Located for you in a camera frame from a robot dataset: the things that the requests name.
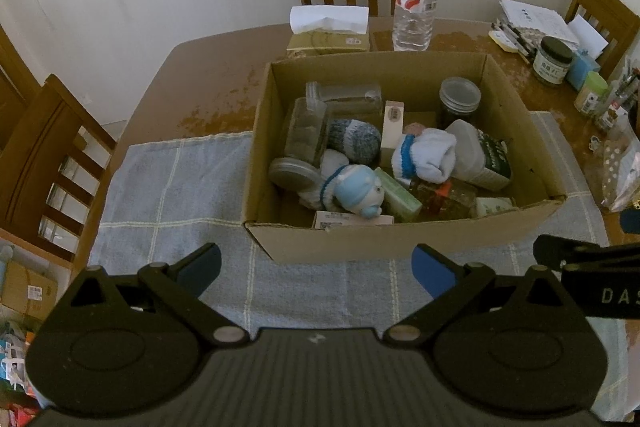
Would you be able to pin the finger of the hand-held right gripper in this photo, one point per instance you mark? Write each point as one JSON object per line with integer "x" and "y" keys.
{"x": 590, "y": 254}
{"x": 632, "y": 222}

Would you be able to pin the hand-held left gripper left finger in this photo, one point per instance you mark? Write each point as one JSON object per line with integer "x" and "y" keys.
{"x": 200, "y": 264}

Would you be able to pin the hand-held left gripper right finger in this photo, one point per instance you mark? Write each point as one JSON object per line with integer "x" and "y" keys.
{"x": 432, "y": 274}

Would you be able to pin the small white green packet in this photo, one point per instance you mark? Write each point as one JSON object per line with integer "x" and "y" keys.
{"x": 495, "y": 207}

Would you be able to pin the pink carton box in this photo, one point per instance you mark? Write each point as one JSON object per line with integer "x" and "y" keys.
{"x": 350, "y": 220}

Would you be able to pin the brown cardboard box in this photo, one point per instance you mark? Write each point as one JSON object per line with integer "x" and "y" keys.
{"x": 325, "y": 247}

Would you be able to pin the blue white plush toy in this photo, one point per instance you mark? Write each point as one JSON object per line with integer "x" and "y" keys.
{"x": 357, "y": 189}

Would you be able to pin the white sock with blue stripe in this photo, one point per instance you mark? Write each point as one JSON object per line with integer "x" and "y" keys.
{"x": 427, "y": 154}
{"x": 325, "y": 184}

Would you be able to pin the green face mask pack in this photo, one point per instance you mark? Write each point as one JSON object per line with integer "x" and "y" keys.
{"x": 480, "y": 157}

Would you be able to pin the blue grey knit sock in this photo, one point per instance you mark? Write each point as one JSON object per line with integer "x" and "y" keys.
{"x": 355, "y": 139}

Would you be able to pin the small beige carton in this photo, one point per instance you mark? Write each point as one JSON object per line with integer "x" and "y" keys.
{"x": 393, "y": 122}

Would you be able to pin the clear jar of dried herbs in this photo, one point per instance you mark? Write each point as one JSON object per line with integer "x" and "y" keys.
{"x": 302, "y": 137}

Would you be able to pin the clear jar of black clips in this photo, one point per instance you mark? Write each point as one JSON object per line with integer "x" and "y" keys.
{"x": 459, "y": 102}

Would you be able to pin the clear polka dot bag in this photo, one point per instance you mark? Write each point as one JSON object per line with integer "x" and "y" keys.
{"x": 617, "y": 167}

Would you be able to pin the checked blue grey cloth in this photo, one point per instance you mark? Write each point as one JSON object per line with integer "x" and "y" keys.
{"x": 175, "y": 187}

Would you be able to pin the clear pen holder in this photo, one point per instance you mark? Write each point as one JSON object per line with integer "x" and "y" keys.
{"x": 620, "y": 99}

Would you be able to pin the light green bottle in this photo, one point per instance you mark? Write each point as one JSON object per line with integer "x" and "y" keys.
{"x": 591, "y": 93}

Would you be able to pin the small blue box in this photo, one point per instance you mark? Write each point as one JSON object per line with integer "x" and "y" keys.
{"x": 584, "y": 71}

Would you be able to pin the cardboard box on floor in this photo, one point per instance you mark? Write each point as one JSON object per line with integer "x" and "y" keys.
{"x": 25, "y": 289}

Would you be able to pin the small green label jar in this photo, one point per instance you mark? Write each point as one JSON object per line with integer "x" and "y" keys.
{"x": 551, "y": 64}

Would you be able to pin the white envelope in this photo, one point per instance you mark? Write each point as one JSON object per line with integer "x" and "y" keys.
{"x": 587, "y": 34}

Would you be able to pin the pile of colourful packets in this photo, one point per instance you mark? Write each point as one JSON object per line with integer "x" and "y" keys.
{"x": 17, "y": 362}

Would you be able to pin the bundle of pens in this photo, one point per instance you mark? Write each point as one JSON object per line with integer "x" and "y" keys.
{"x": 512, "y": 39}

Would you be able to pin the yellow sticky notes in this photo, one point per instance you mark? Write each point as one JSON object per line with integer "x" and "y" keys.
{"x": 500, "y": 41}

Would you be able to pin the white papers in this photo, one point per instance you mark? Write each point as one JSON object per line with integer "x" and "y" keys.
{"x": 535, "y": 19}

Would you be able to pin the tissue box with white tissue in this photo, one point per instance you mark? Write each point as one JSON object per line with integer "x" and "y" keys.
{"x": 327, "y": 32}

